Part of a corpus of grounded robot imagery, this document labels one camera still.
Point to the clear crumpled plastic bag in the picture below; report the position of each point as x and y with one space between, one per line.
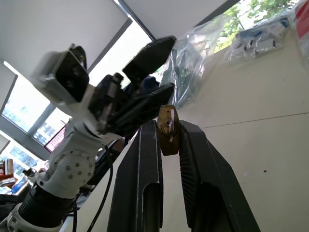
188 62

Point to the plastic bag with blue boxes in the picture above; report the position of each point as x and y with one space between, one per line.
260 38

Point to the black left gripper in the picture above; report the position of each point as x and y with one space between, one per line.
106 96

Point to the silver padlock key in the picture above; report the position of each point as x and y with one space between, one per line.
172 120

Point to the stack of books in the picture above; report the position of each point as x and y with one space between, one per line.
9 174

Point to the brass padlock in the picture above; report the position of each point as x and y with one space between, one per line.
164 147

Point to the pink lit screen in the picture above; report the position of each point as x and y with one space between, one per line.
56 140

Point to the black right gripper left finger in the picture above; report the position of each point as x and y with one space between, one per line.
135 183

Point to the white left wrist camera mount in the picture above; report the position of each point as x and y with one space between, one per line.
70 166

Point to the red box in plastic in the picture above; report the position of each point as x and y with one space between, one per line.
303 17

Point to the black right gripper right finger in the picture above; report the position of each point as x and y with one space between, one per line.
212 193

